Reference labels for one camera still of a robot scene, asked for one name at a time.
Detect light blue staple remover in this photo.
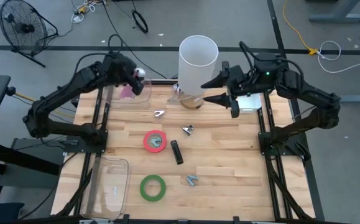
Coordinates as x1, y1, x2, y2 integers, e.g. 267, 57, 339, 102
185, 174, 200, 187

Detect black aluminium frame rail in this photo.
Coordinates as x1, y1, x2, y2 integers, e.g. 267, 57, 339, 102
257, 91, 316, 220
73, 86, 112, 218

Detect grey desk foot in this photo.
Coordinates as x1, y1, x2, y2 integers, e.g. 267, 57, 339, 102
305, 0, 360, 23

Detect yellow floor cable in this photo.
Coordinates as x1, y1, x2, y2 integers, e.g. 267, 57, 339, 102
282, 0, 319, 56

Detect green tape roll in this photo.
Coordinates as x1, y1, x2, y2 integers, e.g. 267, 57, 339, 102
139, 174, 167, 202

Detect black cable coil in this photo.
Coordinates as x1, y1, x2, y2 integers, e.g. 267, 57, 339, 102
131, 9, 149, 34

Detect white plastic bin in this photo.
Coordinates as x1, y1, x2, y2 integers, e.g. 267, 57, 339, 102
235, 92, 263, 113

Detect white shade table lamp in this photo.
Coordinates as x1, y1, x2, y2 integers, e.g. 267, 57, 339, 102
178, 34, 219, 111

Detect white power strip cables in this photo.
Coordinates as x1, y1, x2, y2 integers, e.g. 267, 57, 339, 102
70, 0, 106, 24

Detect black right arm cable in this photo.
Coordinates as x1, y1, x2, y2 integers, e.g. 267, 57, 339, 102
239, 40, 305, 82

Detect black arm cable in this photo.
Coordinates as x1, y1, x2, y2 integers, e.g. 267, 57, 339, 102
73, 33, 124, 74
239, 40, 305, 82

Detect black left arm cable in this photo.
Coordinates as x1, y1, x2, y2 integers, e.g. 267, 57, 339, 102
73, 33, 124, 74

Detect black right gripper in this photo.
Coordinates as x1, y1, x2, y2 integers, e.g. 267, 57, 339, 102
200, 61, 260, 119

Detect white floor cable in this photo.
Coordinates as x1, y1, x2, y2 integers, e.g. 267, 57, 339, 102
316, 40, 360, 75

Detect black floor fan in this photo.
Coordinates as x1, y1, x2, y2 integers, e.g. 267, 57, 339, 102
0, 0, 59, 68

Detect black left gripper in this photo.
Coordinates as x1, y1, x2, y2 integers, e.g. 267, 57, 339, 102
104, 52, 145, 96

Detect black stapler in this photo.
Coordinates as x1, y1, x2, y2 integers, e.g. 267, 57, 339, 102
170, 139, 184, 166

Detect clear plastic bin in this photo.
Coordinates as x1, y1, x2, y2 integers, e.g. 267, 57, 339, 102
106, 79, 153, 110
80, 156, 131, 220

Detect reddish pink tape roll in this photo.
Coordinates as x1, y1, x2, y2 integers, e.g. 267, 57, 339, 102
142, 129, 168, 154

